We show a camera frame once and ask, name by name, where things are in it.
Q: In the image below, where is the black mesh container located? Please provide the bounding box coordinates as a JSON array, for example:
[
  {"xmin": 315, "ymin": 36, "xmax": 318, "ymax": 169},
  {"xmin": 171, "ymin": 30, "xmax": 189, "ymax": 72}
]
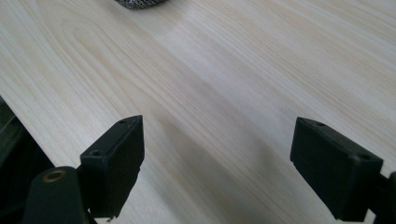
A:
[{"xmin": 114, "ymin": 0, "xmax": 169, "ymax": 9}]

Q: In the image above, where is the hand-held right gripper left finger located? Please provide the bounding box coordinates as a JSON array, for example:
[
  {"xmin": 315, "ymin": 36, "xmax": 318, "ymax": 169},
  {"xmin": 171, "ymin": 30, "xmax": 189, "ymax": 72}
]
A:
[{"xmin": 79, "ymin": 114, "xmax": 146, "ymax": 219}]

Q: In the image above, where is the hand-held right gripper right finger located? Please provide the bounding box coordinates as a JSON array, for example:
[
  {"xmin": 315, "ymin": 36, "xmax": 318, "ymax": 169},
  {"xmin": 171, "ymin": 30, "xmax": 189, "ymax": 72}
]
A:
[{"xmin": 290, "ymin": 117, "xmax": 385, "ymax": 223}]

